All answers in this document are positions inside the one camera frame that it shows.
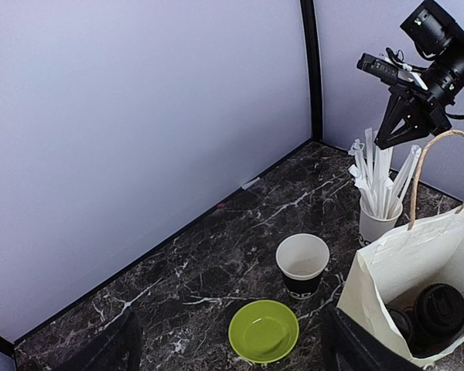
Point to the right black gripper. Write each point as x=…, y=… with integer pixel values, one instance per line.
x=410, y=116

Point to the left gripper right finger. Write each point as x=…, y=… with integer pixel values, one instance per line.
x=348, y=346

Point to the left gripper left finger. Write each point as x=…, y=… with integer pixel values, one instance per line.
x=118, y=347

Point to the black plastic cup lid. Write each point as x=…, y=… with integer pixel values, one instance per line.
x=404, y=321

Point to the white straws bundle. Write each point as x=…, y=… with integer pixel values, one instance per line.
x=371, y=173

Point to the black cup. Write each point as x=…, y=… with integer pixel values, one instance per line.
x=302, y=258

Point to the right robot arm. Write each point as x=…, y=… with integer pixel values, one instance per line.
x=440, y=40

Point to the green bowl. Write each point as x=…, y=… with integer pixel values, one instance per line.
x=263, y=331

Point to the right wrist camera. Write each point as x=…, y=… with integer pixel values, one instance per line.
x=391, y=69

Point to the right black frame post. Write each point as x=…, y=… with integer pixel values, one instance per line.
x=314, y=67

